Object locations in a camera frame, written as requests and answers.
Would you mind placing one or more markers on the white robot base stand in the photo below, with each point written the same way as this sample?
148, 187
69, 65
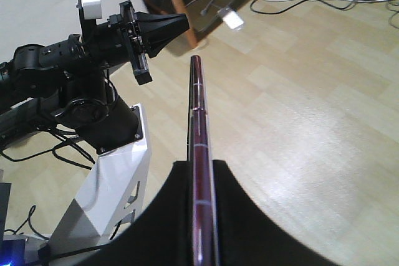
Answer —
112, 192

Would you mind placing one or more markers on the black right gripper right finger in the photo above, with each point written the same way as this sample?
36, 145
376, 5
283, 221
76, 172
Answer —
246, 235

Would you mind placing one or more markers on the black smartphone with white label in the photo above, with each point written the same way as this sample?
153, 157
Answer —
204, 237

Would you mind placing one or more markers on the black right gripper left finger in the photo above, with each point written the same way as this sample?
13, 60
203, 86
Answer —
160, 236

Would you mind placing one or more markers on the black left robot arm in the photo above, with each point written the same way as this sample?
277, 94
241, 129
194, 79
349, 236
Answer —
64, 89

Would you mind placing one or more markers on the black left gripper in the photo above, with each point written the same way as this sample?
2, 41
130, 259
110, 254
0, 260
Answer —
143, 33

